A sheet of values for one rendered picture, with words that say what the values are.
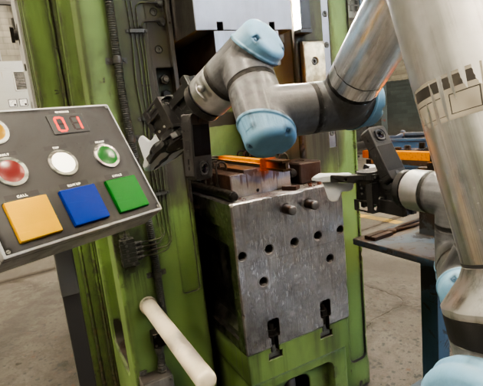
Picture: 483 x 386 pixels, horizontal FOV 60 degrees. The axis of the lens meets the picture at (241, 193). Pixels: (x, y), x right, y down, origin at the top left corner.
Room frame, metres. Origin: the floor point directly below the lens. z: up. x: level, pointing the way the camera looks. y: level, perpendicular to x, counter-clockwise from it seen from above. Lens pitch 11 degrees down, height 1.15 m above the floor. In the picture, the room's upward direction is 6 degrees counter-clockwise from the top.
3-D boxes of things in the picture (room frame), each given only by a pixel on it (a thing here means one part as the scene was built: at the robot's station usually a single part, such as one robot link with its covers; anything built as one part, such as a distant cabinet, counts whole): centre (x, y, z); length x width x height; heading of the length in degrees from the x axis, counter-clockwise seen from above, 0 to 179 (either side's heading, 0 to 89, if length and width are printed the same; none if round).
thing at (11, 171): (0.75, 0.40, 1.09); 0.05 x 0.03 x 0.04; 117
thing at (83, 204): (0.80, 0.30, 1.01); 0.07 x 0.05 x 0.07; 142
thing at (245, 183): (1.39, 0.03, 0.96); 0.42 x 0.20 x 0.09; 27
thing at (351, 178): (0.84, -0.23, 1.00); 0.09 x 0.05 x 0.02; 63
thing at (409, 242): (1.26, -0.58, 0.71); 0.40 x 0.30 x 0.02; 120
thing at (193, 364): (0.97, 0.21, 0.62); 0.44 x 0.05 x 0.05; 27
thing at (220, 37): (1.39, 0.03, 1.32); 0.42 x 0.20 x 0.10; 27
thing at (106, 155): (0.90, 0.28, 1.09); 0.05 x 0.03 x 0.04; 117
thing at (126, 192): (0.88, 0.24, 1.01); 0.07 x 0.05 x 0.07; 142
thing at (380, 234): (1.40, -0.64, 0.73); 0.60 x 0.04 x 0.01; 121
